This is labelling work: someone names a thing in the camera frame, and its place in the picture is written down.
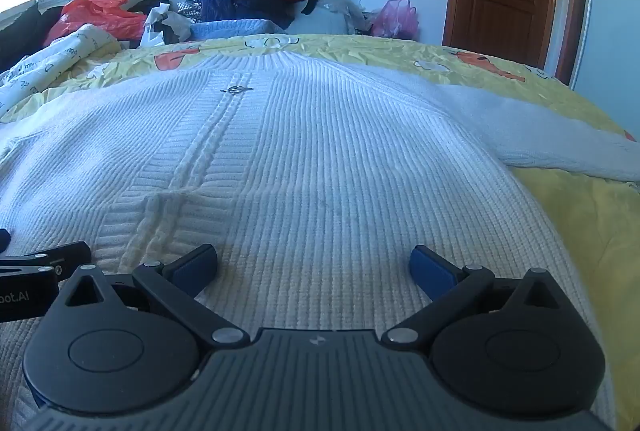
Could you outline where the yellow printed quilt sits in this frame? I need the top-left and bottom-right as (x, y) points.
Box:
(0, 34), (640, 431)

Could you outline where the pink plastic bag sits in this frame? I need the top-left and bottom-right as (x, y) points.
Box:
(370, 0), (420, 39)

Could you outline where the dark garment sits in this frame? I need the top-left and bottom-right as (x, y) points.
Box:
(129, 0), (173, 14)

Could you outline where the white printed quilt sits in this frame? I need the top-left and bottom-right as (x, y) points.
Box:
(0, 24), (123, 124)

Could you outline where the black cloth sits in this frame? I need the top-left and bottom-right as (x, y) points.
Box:
(0, 4), (66, 72)

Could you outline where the white crumpled plastic bag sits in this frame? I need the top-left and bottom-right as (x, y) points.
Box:
(140, 2), (193, 47)

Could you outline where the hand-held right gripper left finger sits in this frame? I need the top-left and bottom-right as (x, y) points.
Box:
(44, 243), (251, 354)

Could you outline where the white knit sweater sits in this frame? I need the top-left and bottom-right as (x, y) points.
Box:
(0, 51), (640, 431)

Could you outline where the navy padded jacket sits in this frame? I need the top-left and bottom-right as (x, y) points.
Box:
(195, 0), (301, 29)

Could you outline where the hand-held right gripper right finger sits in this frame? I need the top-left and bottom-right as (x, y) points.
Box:
(382, 245), (596, 354)

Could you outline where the light blue knit garment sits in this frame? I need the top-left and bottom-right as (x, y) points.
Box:
(190, 18), (286, 41)

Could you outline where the grey bag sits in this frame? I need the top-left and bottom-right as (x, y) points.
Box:
(300, 0), (371, 35)

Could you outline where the red plastic bag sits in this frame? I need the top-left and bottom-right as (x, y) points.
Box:
(42, 0), (148, 47)

